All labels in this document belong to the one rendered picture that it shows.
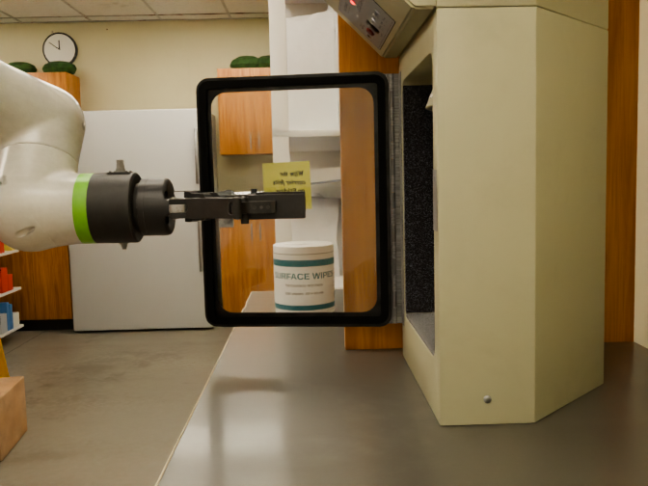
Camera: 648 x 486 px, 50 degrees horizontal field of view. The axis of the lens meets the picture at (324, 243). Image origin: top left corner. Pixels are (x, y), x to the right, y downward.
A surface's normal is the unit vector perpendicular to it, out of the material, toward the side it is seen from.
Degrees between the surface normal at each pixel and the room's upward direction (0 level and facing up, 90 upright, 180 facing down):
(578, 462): 0
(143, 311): 90
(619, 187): 90
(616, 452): 0
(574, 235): 90
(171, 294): 90
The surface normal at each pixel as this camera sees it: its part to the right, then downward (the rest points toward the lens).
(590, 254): 0.73, 0.05
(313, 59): -0.38, 0.22
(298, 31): -0.31, -0.47
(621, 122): 0.02, 0.09
